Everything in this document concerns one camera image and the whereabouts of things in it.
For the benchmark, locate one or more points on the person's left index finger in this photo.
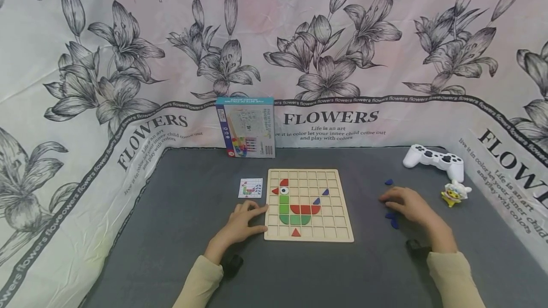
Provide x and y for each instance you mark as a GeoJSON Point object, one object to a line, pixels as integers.
{"type": "Point", "coordinates": [257, 209]}

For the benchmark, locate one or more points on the yellow and white toy figure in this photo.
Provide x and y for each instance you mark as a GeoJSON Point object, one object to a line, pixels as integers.
{"type": "Point", "coordinates": [454, 194]}

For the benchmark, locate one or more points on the person's left fingers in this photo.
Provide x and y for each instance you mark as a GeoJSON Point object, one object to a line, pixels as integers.
{"type": "Point", "coordinates": [244, 205]}

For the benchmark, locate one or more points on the red square puzzle piece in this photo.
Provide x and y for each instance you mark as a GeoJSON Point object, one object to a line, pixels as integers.
{"type": "Point", "coordinates": [305, 209]}

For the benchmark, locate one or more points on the white game controller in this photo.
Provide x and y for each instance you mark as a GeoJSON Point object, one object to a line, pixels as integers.
{"type": "Point", "coordinates": [434, 158]}

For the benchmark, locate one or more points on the green quarter circle piece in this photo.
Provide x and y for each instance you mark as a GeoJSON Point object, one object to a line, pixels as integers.
{"type": "Point", "coordinates": [284, 219]}
{"type": "Point", "coordinates": [304, 219]}

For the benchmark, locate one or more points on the person's right forearm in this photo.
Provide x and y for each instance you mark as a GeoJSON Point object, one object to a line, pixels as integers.
{"type": "Point", "coordinates": [454, 274]}

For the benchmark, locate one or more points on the person's left forearm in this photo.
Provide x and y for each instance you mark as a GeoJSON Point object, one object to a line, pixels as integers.
{"type": "Point", "coordinates": [199, 282]}

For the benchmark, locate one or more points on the person's right fingers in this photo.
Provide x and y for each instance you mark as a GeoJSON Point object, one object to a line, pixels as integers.
{"type": "Point", "coordinates": [390, 199]}

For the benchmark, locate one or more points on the green square puzzle piece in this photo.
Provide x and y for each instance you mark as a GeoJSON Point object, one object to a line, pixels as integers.
{"type": "Point", "coordinates": [295, 220]}
{"type": "Point", "coordinates": [284, 199]}
{"type": "Point", "coordinates": [284, 209]}

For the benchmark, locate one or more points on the wooden grid puzzle board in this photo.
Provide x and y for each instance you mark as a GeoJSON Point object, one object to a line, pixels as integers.
{"type": "Point", "coordinates": [329, 222]}

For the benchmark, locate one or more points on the person's left hand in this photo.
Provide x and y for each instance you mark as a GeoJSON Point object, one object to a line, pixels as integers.
{"type": "Point", "coordinates": [237, 225]}

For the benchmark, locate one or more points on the black wrist band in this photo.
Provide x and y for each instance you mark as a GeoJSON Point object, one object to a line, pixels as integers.
{"type": "Point", "coordinates": [233, 264]}
{"type": "Point", "coordinates": [417, 247]}

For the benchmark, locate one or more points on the person's left thumb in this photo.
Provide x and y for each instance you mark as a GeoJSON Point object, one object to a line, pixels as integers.
{"type": "Point", "coordinates": [257, 229]}

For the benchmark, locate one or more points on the person's right hand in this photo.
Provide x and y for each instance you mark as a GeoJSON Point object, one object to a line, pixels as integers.
{"type": "Point", "coordinates": [413, 206]}

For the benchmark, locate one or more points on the blue puzzle game box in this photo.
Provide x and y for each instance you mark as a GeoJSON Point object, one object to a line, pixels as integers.
{"type": "Point", "coordinates": [248, 127]}

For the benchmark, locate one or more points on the small pattern card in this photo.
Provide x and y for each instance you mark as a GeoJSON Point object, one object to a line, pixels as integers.
{"type": "Point", "coordinates": [251, 187]}

